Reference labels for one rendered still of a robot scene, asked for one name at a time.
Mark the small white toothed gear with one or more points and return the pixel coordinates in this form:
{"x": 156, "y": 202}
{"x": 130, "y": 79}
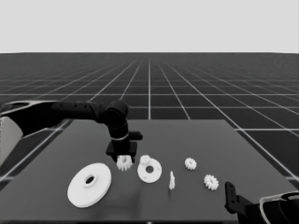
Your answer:
{"x": 142, "y": 161}

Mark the white round carrier with pins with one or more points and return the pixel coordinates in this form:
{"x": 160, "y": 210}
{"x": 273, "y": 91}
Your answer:
{"x": 149, "y": 177}

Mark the large thick white disc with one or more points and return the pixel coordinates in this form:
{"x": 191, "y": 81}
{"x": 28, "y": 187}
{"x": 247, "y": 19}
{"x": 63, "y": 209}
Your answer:
{"x": 99, "y": 189}

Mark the small thin white T-shaped piece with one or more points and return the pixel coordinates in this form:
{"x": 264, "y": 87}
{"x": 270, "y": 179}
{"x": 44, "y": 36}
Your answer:
{"x": 171, "y": 183}

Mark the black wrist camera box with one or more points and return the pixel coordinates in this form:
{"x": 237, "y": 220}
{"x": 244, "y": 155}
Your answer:
{"x": 136, "y": 136}

